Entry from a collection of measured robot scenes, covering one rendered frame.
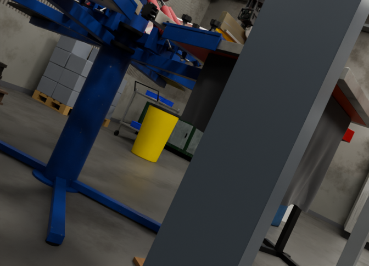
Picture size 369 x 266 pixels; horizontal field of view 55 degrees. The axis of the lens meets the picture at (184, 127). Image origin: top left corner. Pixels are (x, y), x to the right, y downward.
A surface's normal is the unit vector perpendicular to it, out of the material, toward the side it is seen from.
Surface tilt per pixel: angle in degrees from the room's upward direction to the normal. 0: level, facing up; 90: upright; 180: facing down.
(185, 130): 90
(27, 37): 90
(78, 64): 90
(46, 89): 90
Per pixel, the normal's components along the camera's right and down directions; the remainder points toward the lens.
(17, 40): 0.81, 0.38
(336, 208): -0.40, -0.18
